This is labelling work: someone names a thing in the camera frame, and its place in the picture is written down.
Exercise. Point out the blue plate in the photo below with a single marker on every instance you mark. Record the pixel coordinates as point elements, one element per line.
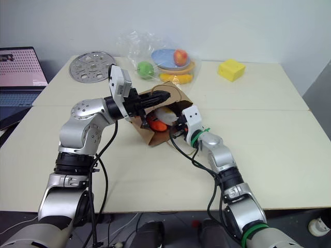
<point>163,58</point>

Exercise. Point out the white plush toy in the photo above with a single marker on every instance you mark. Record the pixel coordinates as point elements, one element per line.
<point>166,115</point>

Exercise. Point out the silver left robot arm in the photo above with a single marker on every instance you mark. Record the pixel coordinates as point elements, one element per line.
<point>77,134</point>

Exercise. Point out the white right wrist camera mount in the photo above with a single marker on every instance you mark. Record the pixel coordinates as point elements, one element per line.
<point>193,121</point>

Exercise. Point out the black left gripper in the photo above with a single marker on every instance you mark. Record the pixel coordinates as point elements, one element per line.
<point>134,103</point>

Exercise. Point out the brown paper bag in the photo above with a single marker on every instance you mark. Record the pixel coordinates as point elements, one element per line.
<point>157,138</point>

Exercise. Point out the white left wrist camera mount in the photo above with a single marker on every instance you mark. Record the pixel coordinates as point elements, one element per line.
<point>117,78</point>

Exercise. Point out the clear plastic bag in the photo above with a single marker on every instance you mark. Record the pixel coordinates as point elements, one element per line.
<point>134,49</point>

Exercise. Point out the red toy apple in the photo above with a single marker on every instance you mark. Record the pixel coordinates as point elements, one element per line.
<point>180,57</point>

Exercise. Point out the yellow foam block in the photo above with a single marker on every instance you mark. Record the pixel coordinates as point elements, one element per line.
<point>231,69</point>

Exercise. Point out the green toy apple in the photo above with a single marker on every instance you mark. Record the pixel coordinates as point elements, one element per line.
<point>145,69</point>

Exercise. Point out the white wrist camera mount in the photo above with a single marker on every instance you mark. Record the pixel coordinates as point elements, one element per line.
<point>193,121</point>
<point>117,78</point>

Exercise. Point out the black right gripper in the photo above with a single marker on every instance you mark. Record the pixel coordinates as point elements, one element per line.
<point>180,127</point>

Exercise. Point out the small red floor object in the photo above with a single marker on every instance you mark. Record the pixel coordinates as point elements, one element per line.
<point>195,223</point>

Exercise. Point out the orange plush toy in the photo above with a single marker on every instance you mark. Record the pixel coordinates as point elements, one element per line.
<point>157,124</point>

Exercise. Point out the perforated round metal plate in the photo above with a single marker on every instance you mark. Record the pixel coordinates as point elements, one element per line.
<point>90,67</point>

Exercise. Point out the white round floor object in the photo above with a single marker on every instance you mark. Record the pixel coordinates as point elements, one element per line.
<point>317,226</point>

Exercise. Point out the orange plate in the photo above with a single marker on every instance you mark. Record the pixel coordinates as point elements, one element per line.
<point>191,66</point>

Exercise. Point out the yellow toy banana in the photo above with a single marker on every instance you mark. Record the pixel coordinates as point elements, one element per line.
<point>175,78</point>

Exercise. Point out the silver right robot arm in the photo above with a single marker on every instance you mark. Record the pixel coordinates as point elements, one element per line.
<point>227,175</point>

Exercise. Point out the open laptop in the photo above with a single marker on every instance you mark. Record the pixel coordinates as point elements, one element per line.
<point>18,75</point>

